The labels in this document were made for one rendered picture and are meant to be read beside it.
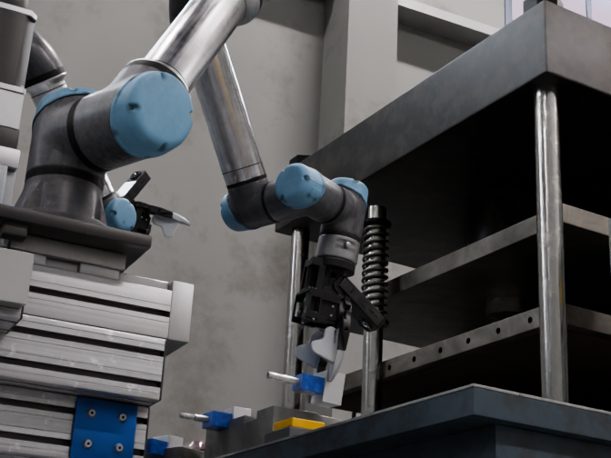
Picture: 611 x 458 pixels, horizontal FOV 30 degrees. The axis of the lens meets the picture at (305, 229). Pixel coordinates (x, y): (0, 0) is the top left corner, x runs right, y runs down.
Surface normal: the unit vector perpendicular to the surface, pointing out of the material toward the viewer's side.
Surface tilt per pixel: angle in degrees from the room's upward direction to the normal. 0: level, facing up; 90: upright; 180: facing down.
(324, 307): 96
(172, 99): 96
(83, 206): 73
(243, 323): 90
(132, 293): 90
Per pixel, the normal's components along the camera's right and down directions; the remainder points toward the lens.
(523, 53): -0.86, -0.23
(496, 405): 0.51, -0.29
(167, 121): 0.73, -0.11
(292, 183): -0.62, -0.34
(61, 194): 0.21, -0.61
